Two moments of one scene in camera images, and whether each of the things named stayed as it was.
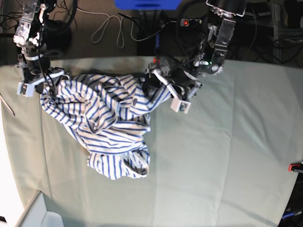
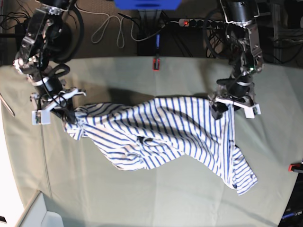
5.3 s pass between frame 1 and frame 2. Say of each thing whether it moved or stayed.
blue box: stayed
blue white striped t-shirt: moved
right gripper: moved
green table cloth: stayed
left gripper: moved
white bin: stayed
